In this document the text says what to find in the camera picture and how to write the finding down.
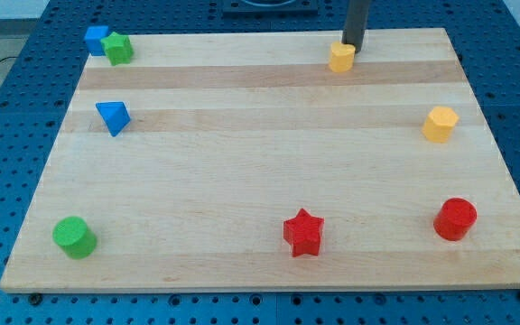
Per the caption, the blue triangle block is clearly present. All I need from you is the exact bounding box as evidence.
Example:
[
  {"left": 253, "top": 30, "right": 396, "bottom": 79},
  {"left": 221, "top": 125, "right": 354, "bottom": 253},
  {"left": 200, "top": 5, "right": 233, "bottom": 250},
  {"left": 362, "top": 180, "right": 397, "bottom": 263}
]
[{"left": 96, "top": 101, "right": 131, "bottom": 137}]

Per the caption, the green cylinder block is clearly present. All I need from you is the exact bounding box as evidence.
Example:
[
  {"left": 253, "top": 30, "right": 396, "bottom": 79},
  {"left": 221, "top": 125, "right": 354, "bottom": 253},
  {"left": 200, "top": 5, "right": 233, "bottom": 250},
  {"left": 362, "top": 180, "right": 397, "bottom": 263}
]
[{"left": 52, "top": 216, "right": 98, "bottom": 259}]

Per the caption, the yellow heart block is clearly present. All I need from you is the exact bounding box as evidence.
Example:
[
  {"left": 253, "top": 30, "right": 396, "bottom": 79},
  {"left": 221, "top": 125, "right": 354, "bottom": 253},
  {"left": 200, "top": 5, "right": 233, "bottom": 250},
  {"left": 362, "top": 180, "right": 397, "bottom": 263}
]
[{"left": 329, "top": 42, "right": 356, "bottom": 73}]

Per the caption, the blue cube block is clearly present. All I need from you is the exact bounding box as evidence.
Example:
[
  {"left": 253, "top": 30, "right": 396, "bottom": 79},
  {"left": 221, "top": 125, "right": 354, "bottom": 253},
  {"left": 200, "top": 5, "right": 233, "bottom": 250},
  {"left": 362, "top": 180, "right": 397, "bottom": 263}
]
[{"left": 84, "top": 25, "right": 109, "bottom": 56}]

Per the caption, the wooden board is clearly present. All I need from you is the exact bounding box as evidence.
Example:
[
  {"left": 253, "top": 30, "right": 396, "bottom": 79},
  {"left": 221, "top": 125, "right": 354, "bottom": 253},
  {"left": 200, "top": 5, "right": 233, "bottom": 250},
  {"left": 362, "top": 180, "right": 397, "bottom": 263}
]
[{"left": 0, "top": 28, "right": 520, "bottom": 293}]

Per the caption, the green star block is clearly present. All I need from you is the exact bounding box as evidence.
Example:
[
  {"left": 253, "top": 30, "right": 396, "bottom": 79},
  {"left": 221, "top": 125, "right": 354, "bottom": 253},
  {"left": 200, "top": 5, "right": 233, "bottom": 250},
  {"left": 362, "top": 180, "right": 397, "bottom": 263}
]
[{"left": 100, "top": 32, "right": 134, "bottom": 66}]

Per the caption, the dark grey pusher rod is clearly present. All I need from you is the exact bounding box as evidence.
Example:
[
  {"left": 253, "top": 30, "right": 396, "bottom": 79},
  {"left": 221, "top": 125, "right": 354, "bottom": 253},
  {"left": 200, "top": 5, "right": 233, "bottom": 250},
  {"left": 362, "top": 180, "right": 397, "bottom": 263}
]
[{"left": 341, "top": 0, "right": 371, "bottom": 53}]

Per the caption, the red star block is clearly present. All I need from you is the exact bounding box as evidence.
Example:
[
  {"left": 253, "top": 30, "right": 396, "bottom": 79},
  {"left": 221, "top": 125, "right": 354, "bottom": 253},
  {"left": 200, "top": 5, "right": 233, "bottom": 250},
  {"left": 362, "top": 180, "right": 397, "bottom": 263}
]
[{"left": 283, "top": 209, "right": 325, "bottom": 257}]

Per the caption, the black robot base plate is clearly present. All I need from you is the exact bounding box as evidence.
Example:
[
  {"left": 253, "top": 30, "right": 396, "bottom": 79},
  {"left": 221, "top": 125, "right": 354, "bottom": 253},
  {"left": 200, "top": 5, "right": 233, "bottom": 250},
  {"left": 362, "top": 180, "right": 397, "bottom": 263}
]
[{"left": 221, "top": 0, "right": 319, "bottom": 17}]

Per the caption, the red cylinder block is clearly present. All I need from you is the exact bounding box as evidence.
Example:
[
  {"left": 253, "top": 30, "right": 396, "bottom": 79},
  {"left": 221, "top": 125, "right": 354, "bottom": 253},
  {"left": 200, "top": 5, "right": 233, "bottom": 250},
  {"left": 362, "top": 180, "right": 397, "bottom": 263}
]
[{"left": 433, "top": 198, "right": 478, "bottom": 241}]

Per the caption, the yellow hexagon block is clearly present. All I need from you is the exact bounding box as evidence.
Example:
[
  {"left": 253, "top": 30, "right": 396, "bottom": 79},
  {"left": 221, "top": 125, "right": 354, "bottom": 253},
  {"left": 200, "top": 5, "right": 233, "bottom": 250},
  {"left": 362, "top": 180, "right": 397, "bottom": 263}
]
[{"left": 422, "top": 106, "right": 460, "bottom": 144}]

